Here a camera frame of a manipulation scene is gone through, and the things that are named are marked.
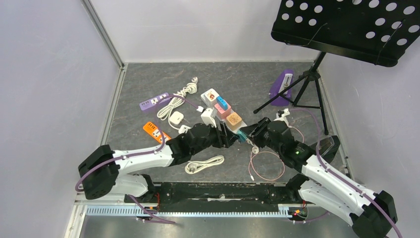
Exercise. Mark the tan cube socket adapter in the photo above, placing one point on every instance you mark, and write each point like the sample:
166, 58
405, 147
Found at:
233, 121

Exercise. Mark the black music stand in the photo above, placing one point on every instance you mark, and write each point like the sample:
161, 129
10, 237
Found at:
373, 31

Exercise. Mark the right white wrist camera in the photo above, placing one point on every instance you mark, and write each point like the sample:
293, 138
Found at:
282, 115

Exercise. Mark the small white power strip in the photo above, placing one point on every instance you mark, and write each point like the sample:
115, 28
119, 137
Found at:
183, 129

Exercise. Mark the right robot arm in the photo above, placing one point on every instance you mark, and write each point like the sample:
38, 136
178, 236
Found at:
370, 214

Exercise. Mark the blue plug adapter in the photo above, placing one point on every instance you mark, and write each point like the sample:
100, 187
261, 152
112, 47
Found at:
222, 103

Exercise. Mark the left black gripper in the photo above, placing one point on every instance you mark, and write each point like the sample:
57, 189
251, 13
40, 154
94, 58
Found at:
225, 138

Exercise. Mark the purple power strip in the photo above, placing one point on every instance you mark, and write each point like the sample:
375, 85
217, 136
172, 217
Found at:
149, 105

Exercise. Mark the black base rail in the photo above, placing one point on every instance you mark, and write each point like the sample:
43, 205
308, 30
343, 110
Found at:
221, 197

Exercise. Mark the white flat charger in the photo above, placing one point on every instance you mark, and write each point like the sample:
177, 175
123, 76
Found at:
176, 118

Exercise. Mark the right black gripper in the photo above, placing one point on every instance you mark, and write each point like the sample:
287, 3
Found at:
257, 130

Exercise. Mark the white tiger cube adapter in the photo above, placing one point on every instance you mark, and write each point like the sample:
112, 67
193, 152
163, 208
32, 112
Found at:
210, 97

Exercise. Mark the orange power strip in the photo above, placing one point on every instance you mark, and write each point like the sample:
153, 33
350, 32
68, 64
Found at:
153, 131

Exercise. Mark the pink cube socket adapter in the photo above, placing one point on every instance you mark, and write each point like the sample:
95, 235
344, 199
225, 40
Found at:
220, 113

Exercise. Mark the long white colourful power strip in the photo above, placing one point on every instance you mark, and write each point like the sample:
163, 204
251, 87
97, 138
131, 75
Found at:
234, 131

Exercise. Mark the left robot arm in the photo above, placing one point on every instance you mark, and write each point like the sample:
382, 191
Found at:
107, 171

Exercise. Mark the teal small adapter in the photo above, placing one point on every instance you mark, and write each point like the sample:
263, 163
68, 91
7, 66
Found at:
242, 136

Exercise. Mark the purple metronome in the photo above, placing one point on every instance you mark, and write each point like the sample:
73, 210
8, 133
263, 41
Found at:
283, 81

